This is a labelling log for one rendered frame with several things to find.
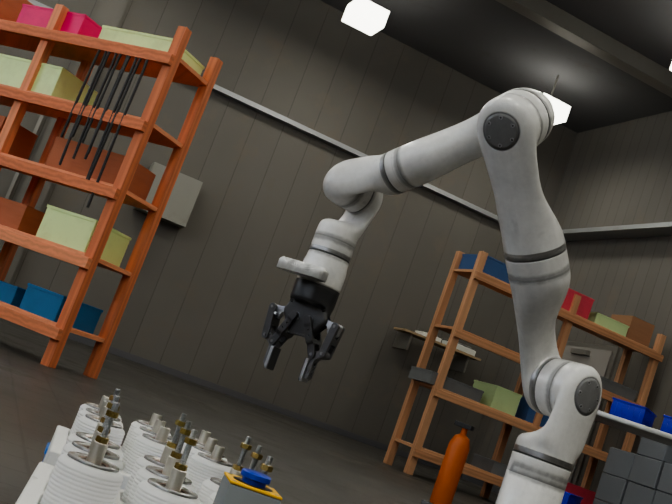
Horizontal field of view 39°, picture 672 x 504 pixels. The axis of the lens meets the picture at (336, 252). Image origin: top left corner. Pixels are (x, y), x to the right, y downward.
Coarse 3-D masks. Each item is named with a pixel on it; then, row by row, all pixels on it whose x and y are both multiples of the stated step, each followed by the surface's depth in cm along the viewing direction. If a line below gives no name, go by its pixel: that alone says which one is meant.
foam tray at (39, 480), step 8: (40, 464) 157; (48, 464) 160; (40, 472) 150; (48, 472) 153; (32, 480) 142; (40, 480) 144; (48, 480) 146; (24, 488) 135; (32, 488) 136; (40, 488) 138; (24, 496) 129; (32, 496) 131; (40, 496) 134; (120, 496) 160
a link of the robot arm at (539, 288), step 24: (528, 264) 136; (552, 264) 136; (528, 288) 138; (552, 288) 137; (528, 312) 140; (552, 312) 141; (528, 336) 143; (552, 336) 146; (528, 360) 144; (528, 384) 145
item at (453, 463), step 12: (456, 444) 585; (468, 444) 587; (444, 456) 589; (456, 456) 583; (444, 468) 584; (456, 468) 582; (444, 480) 581; (456, 480) 582; (432, 492) 585; (444, 492) 579
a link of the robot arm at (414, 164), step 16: (544, 96) 136; (448, 128) 144; (464, 128) 143; (416, 144) 145; (432, 144) 143; (448, 144) 143; (464, 144) 142; (384, 160) 148; (400, 160) 145; (416, 160) 144; (432, 160) 143; (448, 160) 143; (464, 160) 144; (400, 176) 146; (416, 176) 145; (432, 176) 145
